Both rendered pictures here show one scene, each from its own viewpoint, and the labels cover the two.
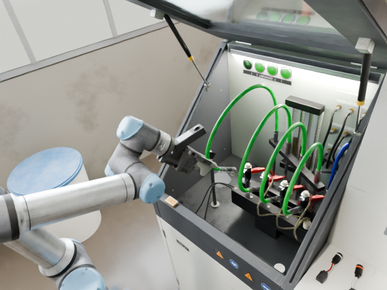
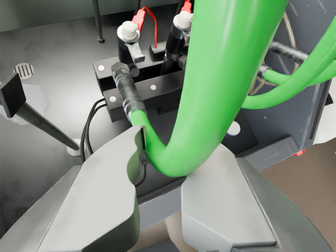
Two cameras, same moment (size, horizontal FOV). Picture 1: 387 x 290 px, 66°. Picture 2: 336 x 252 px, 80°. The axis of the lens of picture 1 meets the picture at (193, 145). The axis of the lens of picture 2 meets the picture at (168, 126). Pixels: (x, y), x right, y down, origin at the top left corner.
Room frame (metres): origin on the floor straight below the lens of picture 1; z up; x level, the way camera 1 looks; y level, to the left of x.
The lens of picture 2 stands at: (0.79, -0.03, 1.33)
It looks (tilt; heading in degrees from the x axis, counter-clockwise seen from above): 71 degrees down; 252
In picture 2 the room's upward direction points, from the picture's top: 39 degrees clockwise
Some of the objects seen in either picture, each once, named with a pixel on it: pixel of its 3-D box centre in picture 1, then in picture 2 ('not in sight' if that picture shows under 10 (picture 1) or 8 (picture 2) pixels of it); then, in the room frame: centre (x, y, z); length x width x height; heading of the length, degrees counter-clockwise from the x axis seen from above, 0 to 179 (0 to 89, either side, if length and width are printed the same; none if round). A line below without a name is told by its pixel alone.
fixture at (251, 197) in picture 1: (272, 213); (175, 80); (0.77, -0.28, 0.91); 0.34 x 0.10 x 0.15; 41
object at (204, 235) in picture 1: (212, 241); (163, 197); (0.70, -0.02, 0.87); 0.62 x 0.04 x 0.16; 41
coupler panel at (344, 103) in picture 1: (344, 133); not in sight; (0.85, -0.56, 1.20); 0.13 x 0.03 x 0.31; 41
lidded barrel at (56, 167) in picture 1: (61, 198); not in sight; (1.65, 1.05, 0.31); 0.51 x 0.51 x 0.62
